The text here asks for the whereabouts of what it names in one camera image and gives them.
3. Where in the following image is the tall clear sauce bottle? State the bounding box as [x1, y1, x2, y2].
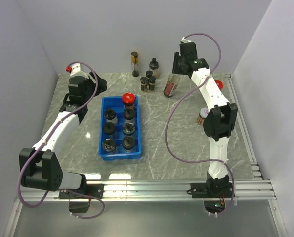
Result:
[163, 74, 180, 98]

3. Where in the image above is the red lid jar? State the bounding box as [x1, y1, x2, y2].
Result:
[122, 92, 135, 110]
[215, 80, 224, 90]

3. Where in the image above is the black cap bottle back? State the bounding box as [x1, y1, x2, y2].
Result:
[103, 122, 117, 139]

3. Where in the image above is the black cap bottle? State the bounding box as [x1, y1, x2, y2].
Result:
[103, 122, 117, 139]
[123, 123, 135, 136]

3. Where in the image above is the black cap bottle front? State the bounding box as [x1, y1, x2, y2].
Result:
[123, 123, 135, 136]

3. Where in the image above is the blue divided plastic bin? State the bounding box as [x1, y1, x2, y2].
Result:
[99, 95, 142, 161]

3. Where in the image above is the shaker jar white powder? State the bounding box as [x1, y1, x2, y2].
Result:
[102, 138, 118, 154]

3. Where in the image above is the knob lid jar white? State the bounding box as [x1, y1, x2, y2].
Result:
[122, 136, 136, 153]

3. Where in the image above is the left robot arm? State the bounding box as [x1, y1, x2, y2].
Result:
[18, 72, 107, 198]

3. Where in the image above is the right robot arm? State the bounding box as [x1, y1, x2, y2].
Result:
[172, 39, 238, 198]

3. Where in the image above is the small spice jar right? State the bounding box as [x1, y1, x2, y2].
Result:
[149, 76, 156, 92]

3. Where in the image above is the small spice jar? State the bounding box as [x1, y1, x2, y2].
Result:
[149, 76, 156, 92]
[140, 77, 148, 92]
[146, 70, 153, 78]

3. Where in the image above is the small spice jar back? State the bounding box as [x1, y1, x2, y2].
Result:
[146, 70, 153, 78]

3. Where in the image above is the small spice jar left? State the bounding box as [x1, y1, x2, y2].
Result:
[140, 77, 148, 92]

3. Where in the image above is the tall yellow black grinder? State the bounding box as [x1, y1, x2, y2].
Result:
[131, 51, 139, 77]

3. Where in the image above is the white lid spice jar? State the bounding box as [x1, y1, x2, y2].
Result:
[197, 107, 209, 125]

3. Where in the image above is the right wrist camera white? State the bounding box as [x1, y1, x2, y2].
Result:
[180, 37, 190, 43]

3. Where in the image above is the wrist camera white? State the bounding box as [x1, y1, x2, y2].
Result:
[66, 63, 89, 79]
[180, 37, 190, 43]

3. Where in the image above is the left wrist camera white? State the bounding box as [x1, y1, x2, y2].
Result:
[66, 63, 89, 79]

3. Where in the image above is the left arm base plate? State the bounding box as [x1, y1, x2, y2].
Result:
[58, 184, 104, 199]

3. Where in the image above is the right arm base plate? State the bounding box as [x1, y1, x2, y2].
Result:
[186, 182, 233, 199]

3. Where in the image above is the aluminium front rail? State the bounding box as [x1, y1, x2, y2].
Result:
[15, 179, 277, 203]

